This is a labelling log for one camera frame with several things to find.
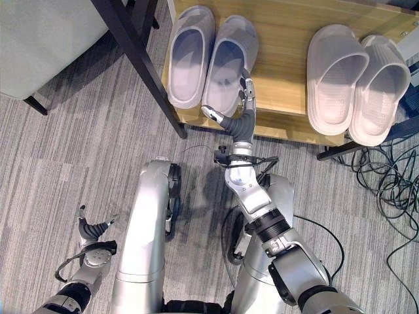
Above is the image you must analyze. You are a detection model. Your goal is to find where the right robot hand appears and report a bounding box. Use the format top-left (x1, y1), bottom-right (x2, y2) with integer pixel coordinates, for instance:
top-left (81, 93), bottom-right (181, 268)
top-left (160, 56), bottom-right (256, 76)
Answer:
top-left (200, 68), bottom-right (256, 144)

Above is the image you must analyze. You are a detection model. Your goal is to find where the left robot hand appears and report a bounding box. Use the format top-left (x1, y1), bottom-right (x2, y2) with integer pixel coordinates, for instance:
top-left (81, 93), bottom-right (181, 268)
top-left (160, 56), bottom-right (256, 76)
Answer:
top-left (77, 204), bottom-right (120, 243)

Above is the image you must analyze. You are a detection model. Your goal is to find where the light purple slipper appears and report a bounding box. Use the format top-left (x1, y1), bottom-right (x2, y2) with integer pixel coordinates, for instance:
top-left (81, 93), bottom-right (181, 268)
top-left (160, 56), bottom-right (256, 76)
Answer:
top-left (167, 5), bottom-right (216, 110)
top-left (200, 14), bottom-right (259, 118)

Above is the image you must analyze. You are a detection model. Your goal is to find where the wooden shoe rack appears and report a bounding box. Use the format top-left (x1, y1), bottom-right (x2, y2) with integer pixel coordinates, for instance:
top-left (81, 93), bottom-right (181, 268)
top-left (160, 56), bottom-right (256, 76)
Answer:
top-left (161, 0), bottom-right (419, 147)

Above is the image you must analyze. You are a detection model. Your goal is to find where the left silver robot leg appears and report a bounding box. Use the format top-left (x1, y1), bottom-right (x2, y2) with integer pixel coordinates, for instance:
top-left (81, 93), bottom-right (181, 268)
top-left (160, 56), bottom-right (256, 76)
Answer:
top-left (109, 156), bottom-right (183, 314)

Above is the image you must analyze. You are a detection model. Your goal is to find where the light pink slipper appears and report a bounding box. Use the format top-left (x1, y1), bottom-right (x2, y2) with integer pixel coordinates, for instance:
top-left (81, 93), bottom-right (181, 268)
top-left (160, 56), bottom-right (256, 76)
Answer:
top-left (306, 24), bottom-right (371, 136)
top-left (348, 34), bottom-right (411, 147)

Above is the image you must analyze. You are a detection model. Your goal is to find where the black table leg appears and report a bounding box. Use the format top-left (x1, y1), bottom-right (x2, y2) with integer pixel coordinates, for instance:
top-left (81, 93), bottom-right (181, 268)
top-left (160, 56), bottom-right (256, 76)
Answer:
top-left (90, 0), bottom-right (188, 139)

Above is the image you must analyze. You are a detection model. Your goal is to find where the black metal floor bar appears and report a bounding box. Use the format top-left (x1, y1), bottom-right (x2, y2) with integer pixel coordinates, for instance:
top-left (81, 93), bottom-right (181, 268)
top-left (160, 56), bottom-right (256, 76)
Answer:
top-left (316, 114), bottom-right (419, 162)

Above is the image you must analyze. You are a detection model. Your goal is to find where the light grey sofa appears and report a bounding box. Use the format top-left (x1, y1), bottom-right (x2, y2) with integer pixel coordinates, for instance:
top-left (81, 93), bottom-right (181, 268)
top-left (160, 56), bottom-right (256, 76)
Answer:
top-left (0, 0), bottom-right (132, 116)

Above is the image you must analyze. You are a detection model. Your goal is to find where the black cable tangle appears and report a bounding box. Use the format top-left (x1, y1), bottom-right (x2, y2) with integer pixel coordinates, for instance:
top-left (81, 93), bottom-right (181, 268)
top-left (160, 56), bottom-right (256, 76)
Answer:
top-left (337, 137), bottom-right (419, 314)

